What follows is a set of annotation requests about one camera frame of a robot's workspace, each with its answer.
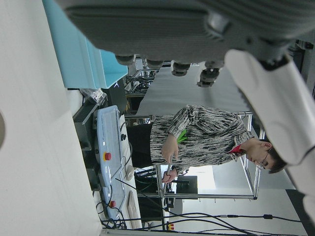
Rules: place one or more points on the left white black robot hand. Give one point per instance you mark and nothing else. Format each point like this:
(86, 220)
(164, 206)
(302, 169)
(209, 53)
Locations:
(172, 29)

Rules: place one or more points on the grey background table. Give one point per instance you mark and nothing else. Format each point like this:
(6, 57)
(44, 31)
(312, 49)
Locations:
(184, 93)

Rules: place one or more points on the black computer case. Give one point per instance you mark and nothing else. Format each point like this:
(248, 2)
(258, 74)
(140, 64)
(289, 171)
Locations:
(115, 98)

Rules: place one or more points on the clear plastic bag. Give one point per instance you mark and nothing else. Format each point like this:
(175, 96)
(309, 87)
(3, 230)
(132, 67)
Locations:
(94, 96)

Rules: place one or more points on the person in patterned shirt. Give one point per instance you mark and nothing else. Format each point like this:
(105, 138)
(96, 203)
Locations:
(201, 137)

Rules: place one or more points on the blue teach pendant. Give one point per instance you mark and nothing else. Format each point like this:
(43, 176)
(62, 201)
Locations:
(118, 194)
(110, 132)

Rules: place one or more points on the thin metal rod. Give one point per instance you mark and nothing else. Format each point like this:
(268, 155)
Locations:
(169, 167)

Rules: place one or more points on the white round device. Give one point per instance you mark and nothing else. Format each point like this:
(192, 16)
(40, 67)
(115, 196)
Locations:
(129, 171)

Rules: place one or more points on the black monitor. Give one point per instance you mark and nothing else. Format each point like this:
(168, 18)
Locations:
(187, 185)

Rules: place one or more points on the beige keyboard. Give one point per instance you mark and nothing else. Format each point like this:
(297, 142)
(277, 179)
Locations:
(133, 205)

